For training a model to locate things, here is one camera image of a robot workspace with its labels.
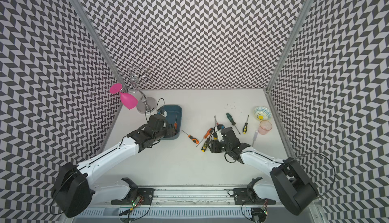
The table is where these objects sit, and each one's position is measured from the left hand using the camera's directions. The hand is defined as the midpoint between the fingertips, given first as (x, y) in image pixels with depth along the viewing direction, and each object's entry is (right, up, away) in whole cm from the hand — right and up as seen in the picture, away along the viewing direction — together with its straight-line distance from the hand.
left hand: (171, 129), depth 84 cm
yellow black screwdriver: (+19, -11, +4) cm, 22 cm away
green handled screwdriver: (+38, +2, +17) cm, 41 cm away
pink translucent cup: (+56, 0, +7) cm, 56 cm away
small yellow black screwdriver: (+45, -1, +12) cm, 47 cm away
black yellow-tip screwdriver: (+25, -7, +9) cm, 28 cm away
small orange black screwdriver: (+13, -8, +7) cm, 17 cm away
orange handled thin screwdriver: (+21, -5, +10) cm, 23 cm away
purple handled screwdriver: (+28, +1, +17) cm, 32 cm away
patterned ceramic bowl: (+59, +7, +18) cm, 62 cm away
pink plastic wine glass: (-29, +16, +11) cm, 35 cm away
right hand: (+23, -11, +3) cm, 26 cm away
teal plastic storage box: (-3, +9, +20) cm, 22 cm away
